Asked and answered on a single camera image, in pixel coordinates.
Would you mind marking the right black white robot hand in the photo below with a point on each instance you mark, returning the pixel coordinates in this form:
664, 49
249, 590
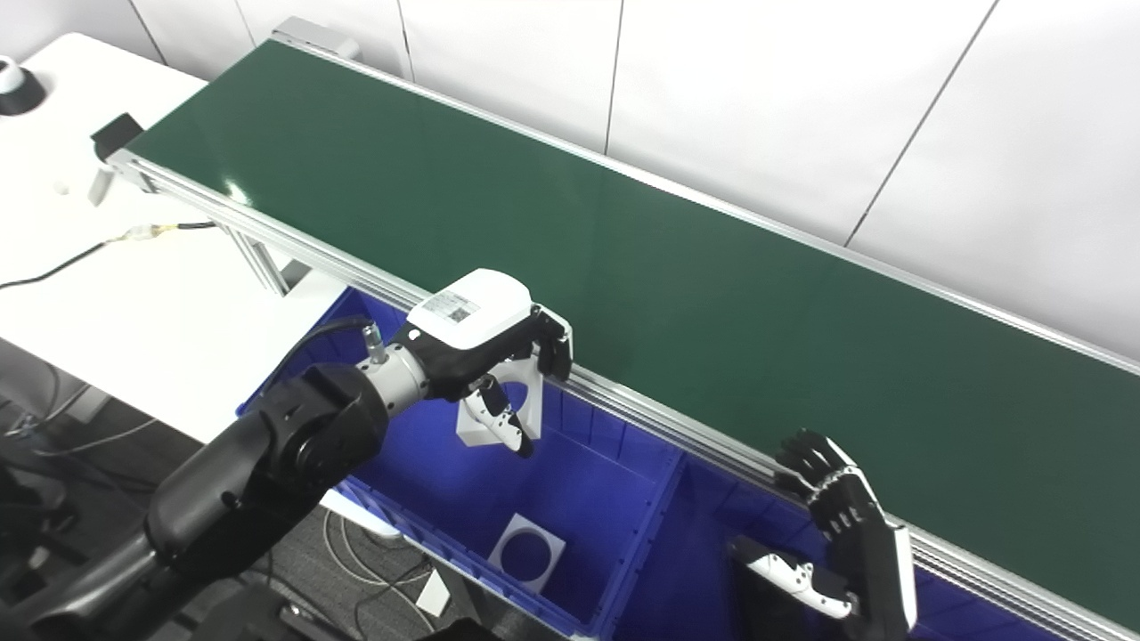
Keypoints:
868, 552

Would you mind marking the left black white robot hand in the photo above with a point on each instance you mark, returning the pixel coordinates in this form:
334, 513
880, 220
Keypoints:
463, 320

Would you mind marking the white square part round hole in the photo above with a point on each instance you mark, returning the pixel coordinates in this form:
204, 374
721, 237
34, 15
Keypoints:
503, 543
469, 429

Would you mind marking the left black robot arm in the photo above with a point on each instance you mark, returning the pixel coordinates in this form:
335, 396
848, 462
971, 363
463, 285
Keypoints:
249, 472

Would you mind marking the blue plastic bin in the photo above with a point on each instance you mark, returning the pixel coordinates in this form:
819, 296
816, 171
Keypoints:
606, 499
695, 552

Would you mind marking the white power adapter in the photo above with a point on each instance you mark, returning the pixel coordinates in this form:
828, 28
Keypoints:
434, 594

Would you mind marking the small black box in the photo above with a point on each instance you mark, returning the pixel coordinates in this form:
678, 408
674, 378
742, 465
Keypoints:
116, 135

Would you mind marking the round black white device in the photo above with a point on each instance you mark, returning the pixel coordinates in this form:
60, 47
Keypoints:
16, 89

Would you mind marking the green conveyor belt aluminium frame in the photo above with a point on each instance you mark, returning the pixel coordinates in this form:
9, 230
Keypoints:
623, 267

